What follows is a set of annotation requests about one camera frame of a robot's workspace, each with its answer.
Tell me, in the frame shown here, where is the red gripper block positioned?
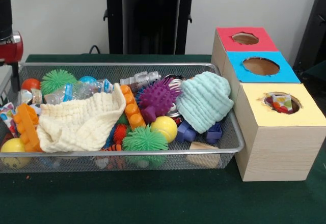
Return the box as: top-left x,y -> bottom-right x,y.
0,32 -> 24,92

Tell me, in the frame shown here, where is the colourful dotted cloth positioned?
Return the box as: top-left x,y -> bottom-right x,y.
0,103 -> 18,136
264,93 -> 293,113

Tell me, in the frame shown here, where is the orange toy building brick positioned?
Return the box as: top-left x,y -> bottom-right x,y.
13,103 -> 43,153
120,84 -> 146,130

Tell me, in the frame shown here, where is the wooden box with three holes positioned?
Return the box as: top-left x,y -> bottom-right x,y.
210,26 -> 326,183

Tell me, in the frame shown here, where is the green spiky rubber ball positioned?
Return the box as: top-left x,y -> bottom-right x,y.
40,69 -> 78,96
121,125 -> 169,152

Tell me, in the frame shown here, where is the cream knitted cloth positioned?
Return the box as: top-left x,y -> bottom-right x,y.
36,82 -> 127,153

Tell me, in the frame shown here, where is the purple spiky rubber toy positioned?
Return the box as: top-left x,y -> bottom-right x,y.
136,76 -> 183,123

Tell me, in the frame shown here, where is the yellow plastic ball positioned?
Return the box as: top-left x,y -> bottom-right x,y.
149,116 -> 178,143

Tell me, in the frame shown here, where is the mint green knitted cloth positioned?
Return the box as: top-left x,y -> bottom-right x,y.
175,71 -> 234,134

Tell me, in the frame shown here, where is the plain wooden wedge block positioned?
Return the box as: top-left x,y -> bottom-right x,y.
185,141 -> 220,169

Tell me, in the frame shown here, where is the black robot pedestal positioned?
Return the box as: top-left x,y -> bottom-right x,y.
98,0 -> 206,55

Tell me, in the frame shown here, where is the silver wire mesh bin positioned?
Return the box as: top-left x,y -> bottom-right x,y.
0,61 -> 245,175

